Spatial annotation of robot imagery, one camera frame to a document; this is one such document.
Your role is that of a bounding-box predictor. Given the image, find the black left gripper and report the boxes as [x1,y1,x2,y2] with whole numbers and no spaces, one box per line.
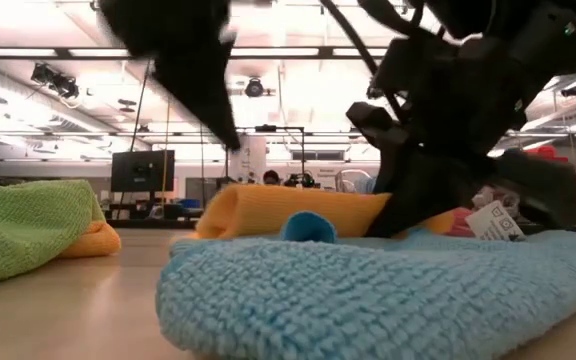
[98,0,243,152]

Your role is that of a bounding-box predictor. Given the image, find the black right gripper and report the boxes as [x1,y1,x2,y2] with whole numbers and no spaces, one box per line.
[365,38,576,240]

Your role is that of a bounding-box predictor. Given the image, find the pink microfiber towel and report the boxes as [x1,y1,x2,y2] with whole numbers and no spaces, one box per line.
[445,207,476,239]

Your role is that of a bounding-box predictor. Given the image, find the blue microfiber towel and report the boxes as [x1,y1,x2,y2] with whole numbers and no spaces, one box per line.
[155,199,576,360]
[355,175,385,195]

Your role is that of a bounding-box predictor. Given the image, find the orange microfiber towel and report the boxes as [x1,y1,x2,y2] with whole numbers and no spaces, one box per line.
[195,183,457,241]
[57,220,122,260]

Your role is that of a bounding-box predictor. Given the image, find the green microfiber towel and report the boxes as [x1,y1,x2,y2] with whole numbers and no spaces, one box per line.
[0,178,108,290]

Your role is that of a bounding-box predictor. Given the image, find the red stacked bins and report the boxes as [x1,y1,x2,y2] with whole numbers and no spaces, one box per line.
[525,144,570,164]

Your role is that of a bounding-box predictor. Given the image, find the thin black hanging cable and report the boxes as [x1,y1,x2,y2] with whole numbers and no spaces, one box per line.
[198,124,207,207]

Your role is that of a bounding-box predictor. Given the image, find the black rig frame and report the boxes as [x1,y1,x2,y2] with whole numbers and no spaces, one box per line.
[253,123,307,177]

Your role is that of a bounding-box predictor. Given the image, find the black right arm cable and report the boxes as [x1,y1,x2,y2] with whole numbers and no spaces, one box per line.
[320,0,407,121]

